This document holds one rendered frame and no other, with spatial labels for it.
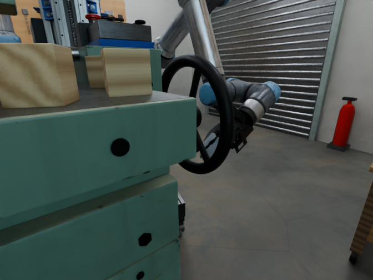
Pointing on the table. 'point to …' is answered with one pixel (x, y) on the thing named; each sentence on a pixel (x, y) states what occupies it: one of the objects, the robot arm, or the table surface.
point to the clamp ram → (38, 27)
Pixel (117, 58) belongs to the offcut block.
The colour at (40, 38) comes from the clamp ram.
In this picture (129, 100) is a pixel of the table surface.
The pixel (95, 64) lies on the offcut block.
